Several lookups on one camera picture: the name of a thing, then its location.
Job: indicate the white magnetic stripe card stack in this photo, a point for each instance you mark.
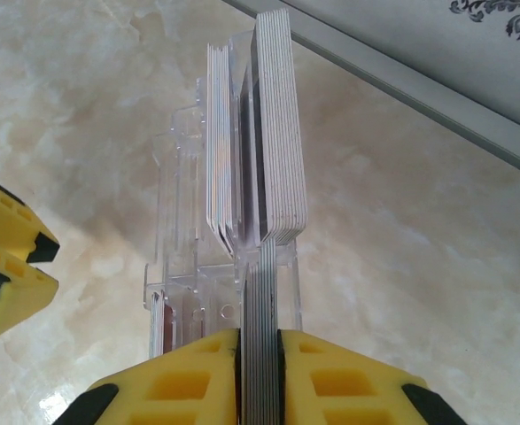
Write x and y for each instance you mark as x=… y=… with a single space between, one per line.
x=217 y=155
x=281 y=133

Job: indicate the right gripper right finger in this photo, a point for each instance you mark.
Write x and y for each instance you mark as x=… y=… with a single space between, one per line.
x=330 y=380

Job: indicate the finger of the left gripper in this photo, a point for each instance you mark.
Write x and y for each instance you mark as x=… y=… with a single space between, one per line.
x=7 y=292
x=7 y=217

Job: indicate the aluminium frame rail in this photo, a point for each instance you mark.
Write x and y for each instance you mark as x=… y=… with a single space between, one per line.
x=419 y=95

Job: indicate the clear acrylic card stand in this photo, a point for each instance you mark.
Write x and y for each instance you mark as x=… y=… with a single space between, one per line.
x=184 y=199

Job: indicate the blue credit card stack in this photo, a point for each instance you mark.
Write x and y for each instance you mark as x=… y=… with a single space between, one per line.
x=259 y=332

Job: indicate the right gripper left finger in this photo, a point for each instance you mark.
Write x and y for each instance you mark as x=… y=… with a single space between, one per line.
x=175 y=380

